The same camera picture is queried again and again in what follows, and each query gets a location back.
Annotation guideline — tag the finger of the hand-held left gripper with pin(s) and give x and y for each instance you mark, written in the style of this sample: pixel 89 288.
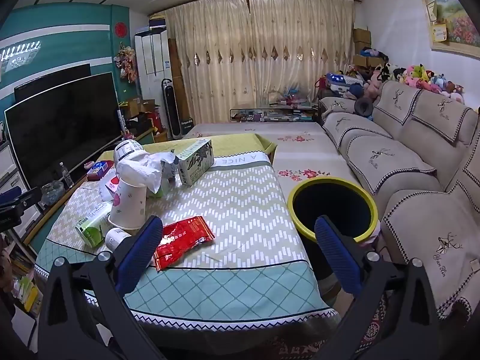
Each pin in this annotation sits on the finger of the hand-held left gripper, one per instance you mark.
pixel 22 199

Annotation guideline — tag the red and blue box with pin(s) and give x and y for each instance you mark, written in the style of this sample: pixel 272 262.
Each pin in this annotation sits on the red and blue box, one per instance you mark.
pixel 98 168

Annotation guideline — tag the clear water bottle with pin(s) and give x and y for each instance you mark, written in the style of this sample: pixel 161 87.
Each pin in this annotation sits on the clear water bottle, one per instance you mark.
pixel 66 176

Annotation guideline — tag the white paper cup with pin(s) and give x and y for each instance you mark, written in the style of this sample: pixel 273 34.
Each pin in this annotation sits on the white paper cup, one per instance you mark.
pixel 128 206

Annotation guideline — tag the green and white carton box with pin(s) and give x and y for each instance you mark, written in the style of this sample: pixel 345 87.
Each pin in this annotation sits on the green and white carton box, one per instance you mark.
pixel 195 163

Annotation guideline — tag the yellow-rimmed black trash bin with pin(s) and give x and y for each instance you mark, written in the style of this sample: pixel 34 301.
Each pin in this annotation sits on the yellow-rimmed black trash bin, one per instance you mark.
pixel 300 217

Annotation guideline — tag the beige sofa with deer covers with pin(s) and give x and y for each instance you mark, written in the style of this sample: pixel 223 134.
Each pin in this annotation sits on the beige sofa with deer covers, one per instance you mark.
pixel 412 157

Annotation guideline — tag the stack of cardboard boxes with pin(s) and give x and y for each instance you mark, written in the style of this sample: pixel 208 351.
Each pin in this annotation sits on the stack of cardboard boxes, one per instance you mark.
pixel 362 45

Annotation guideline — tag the red fire extinguisher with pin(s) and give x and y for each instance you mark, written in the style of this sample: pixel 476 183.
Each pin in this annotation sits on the red fire extinguisher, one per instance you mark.
pixel 157 120

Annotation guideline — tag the white drawer cabinet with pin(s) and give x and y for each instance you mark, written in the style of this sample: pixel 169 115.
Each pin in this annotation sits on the white drawer cabinet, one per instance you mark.
pixel 13 180

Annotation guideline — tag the black and white tower fan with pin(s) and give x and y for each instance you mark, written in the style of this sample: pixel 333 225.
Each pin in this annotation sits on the black and white tower fan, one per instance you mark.
pixel 171 108

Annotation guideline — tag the white tissue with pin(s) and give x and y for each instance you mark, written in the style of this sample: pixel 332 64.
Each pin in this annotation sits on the white tissue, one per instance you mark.
pixel 144 170

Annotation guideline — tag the red round wall ornament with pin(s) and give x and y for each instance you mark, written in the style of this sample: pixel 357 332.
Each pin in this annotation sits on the red round wall ornament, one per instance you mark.
pixel 120 30

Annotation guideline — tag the artificial flower bunch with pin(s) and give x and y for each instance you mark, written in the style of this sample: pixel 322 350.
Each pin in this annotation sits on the artificial flower bunch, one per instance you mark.
pixel 125 63

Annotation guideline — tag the grey neck pillow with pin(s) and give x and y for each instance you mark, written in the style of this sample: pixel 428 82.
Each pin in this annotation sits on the grey neck pillow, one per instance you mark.
pixel 363 107

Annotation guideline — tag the glass ashtray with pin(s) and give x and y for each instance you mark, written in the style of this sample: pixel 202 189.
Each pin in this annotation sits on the glass ashtray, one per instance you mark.
pixel 52 193

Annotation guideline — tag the small white jar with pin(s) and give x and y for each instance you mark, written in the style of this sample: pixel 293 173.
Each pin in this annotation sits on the small white jar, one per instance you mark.
pixel 114 238

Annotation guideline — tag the framed flower painting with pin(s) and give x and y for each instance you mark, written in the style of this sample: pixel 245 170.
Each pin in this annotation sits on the framed flower painting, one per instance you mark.
pixel 457 15

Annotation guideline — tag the low glass table with books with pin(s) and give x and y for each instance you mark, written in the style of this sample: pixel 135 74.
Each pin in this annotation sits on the low glass table with books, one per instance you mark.
pixel 270 115

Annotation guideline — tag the black flat television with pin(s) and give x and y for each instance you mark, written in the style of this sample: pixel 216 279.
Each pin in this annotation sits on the black flat television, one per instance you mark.
pixel 60 131

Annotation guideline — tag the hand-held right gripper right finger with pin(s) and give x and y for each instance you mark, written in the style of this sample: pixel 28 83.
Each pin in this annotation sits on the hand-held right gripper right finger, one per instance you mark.
pixel 337 257

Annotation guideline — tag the white floral bed sheet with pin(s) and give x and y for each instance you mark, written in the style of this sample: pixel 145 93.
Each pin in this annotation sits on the white floral bed sheet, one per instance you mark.
pixel 300 146

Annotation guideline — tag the red snack packet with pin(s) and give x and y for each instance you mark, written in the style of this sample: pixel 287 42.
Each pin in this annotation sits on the red snack packet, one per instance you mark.
pixel 180 242

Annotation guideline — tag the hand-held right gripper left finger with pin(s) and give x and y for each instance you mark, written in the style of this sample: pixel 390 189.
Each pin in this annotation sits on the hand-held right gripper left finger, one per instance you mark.
pixel 139 249

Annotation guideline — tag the yellow table cloth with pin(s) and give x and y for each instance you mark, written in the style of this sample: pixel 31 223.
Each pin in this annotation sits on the yellow table cloth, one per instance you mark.
pixel 232 144

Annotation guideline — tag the pile of plush toys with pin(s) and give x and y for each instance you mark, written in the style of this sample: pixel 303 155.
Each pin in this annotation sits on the pile of plush toys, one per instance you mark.
pixel 420 77

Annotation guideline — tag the beige patterned curtains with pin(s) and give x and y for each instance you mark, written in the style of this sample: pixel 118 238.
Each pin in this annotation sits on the beige patterned curtains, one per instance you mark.
pixel 262 60

